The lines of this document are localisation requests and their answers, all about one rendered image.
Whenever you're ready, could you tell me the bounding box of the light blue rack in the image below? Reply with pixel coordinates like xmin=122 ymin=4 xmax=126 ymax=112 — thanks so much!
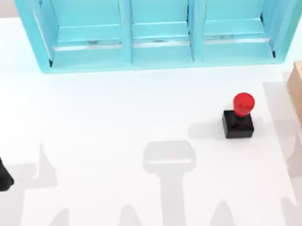
xmin=14 ymin=0 xmax=302 ymax=76

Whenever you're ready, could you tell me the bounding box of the red and black stamp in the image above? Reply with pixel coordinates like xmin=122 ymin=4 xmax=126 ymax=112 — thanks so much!
xmin=220 ymin=91 xmax=257 ymax=140

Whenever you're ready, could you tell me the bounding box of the shallow salmon-coloured box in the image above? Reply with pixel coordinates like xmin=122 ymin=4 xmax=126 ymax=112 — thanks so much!
xmin=285 ymin=60 xmax=302 ymax=162

